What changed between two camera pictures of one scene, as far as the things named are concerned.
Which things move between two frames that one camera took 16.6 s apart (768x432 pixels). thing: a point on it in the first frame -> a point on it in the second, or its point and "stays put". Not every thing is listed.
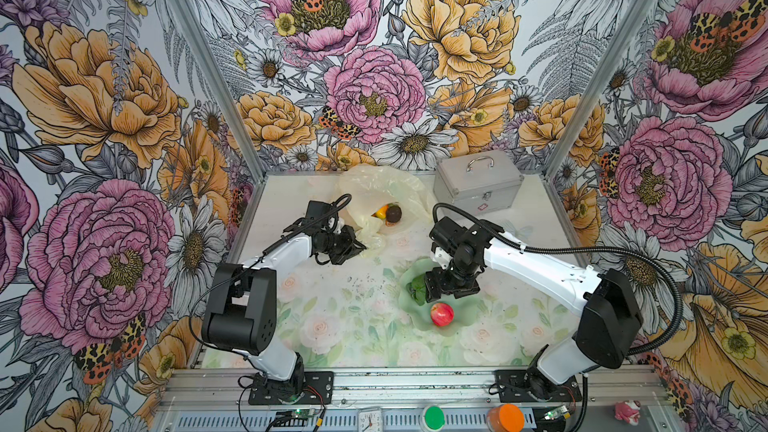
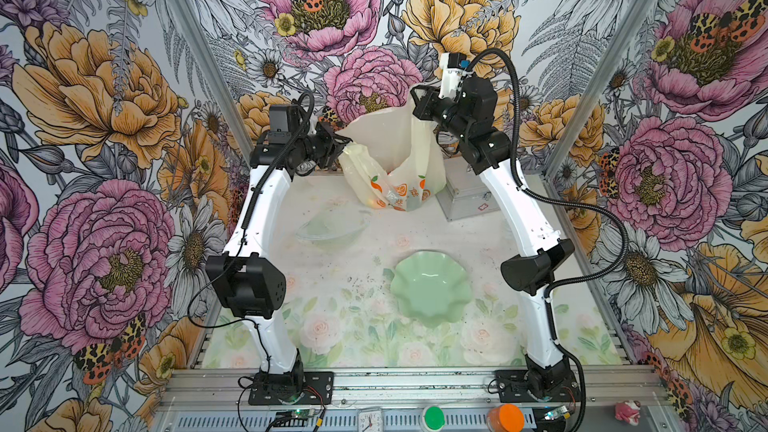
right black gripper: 444,285 -> 425,106
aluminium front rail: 607,387 stays put
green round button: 434,417 stays put
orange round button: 505,418 stays put
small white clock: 370,419 stays put
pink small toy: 627,411 stays put
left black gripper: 350,249 -> 335,143
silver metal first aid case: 476,183 stays put
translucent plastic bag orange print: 372,186 -> 395,160
